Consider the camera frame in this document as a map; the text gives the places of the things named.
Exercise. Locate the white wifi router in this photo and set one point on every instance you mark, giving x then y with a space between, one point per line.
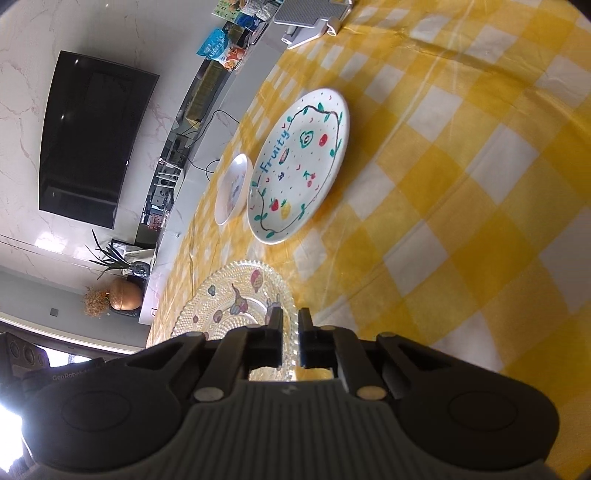
167 177

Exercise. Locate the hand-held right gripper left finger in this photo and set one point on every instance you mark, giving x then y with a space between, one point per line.
258 344

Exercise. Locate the white marble tv console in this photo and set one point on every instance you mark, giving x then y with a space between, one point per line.
221 120

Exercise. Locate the green plant in glass vase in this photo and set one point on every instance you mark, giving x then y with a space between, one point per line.
115 258

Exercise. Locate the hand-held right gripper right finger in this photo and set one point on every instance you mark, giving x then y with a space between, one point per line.
318 344

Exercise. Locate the long olive box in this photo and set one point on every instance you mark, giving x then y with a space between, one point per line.
207 90

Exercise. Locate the dried flower bunch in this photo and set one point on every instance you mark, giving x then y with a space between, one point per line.
96 302

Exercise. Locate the blue snack bag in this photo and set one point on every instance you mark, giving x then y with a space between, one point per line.
217 48

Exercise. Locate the clear glass plate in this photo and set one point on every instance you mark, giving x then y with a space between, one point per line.
231 295

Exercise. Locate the small white plate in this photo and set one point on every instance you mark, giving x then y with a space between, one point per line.
233 189

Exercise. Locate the yellow checked tablecloth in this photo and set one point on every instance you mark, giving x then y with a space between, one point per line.
461 207

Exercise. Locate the white phone stand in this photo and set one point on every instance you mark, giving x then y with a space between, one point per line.
314 34

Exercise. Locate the grey smartphone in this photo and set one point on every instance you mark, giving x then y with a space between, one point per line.
307 11

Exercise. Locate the brown round vase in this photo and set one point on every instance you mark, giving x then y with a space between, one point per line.
124 295

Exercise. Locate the wall-mounted black television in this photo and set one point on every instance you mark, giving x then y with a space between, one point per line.
92 143

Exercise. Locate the white fruit-printed plate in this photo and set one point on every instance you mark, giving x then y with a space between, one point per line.
300 161

